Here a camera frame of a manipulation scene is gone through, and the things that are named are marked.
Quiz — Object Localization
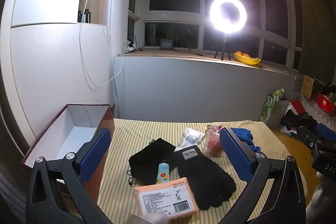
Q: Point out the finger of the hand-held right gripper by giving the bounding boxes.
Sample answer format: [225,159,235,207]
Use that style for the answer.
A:
[316,123,336,142]
[312,141,336,177]

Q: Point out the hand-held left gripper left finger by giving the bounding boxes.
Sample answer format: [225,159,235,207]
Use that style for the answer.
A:
[26,127,112,224]

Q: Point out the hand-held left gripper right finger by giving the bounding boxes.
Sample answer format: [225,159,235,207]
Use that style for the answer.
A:
[219,127,307,224]

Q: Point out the pink snack packet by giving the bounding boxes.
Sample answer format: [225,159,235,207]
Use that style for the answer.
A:
[203,125,226,157]

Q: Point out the red box with white inside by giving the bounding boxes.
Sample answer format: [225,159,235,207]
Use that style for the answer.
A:
[21,104,116,214]

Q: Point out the white packet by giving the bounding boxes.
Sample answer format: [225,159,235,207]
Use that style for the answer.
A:
[175,127,205,151]

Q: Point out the blue cloth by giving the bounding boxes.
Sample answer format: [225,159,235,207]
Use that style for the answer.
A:
[232,128,261,153]

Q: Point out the red gift box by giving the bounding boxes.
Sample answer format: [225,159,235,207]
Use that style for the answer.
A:
[315,93,336,115]

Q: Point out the pile of dark clothes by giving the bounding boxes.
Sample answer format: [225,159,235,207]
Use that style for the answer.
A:
[280,99,318,138]

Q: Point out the black knit glove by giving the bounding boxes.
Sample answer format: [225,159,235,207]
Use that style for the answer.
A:
[174,146,237,211]

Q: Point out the cardboard box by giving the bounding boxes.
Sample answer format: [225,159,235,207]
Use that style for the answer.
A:
[301,76,315,98]

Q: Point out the grey paper bag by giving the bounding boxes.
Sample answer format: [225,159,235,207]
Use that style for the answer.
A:
[268,99,289,127]

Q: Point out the green tissue box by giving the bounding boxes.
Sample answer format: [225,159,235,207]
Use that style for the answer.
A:
[259,94,276,123]

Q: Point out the yellow striped cloth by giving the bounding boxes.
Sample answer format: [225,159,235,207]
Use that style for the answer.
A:
[98,118,323,224]

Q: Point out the white flower bunch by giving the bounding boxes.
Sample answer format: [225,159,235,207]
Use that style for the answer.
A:
[272,89,286,102]

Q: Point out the hand cream tube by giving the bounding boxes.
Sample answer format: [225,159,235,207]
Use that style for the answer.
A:
[155,162,170,185]

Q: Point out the orange tissue packet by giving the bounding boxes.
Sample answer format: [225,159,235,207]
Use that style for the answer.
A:
[134,177,199,222]

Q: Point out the yellow fruit bowl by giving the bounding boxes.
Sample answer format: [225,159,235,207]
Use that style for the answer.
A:
[234,52,261,65]

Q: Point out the white wardrobe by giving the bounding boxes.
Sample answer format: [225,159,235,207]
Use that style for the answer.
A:
[0,0,116,151]

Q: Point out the black tripod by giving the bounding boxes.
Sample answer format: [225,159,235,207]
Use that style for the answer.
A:
[214,35,231,61]

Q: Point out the white power strip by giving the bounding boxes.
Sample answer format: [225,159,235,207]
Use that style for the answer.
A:
[125,40,145,53]

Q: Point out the wooden window sill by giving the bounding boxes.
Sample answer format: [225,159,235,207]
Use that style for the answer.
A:
[123,48,297,73]

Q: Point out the potted plant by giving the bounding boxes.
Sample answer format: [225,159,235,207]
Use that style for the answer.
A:
[160,30,189,50]

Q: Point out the black bottles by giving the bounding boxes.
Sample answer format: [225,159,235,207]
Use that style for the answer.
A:
[78,9,91,23]

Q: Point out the black drawstring pouch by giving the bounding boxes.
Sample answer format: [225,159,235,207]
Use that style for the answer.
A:
[128,138,177,186]

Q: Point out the white cable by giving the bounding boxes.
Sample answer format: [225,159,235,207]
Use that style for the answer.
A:
[79,0,124,87]

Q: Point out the ring light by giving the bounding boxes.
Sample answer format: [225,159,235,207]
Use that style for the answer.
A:
[209,0,248,31]

